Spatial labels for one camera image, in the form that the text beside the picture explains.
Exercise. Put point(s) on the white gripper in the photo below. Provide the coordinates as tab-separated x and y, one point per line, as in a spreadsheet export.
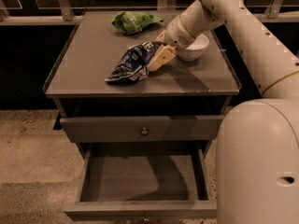
175	35

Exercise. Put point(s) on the blue chip bag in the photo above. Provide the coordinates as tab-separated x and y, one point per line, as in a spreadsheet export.
132	65

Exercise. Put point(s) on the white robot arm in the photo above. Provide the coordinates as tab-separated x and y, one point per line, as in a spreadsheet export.
257	162

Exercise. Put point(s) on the green chip bag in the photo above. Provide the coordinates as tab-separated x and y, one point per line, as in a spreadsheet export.
134	22

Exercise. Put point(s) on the closed grey top drawer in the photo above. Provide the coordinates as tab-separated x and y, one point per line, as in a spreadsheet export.
128	129

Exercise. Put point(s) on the brass top drawer knob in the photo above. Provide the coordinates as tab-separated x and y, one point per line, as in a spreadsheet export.
144	131

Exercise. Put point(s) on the brass drawer knob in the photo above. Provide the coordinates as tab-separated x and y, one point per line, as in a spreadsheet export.
144	131
146	218

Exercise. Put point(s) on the grey drawer cabinet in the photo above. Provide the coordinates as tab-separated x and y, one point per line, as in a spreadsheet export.
77	84

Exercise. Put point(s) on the open grey middle drawer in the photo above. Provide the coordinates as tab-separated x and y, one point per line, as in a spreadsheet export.
129	180

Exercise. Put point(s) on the brass middle drawer knob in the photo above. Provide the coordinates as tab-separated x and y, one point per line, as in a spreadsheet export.
146	218

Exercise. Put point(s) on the white ceramic bowl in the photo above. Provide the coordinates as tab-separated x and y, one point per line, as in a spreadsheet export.
194	50

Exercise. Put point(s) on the metal railing with glass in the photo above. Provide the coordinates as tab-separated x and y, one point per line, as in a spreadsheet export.
31	12

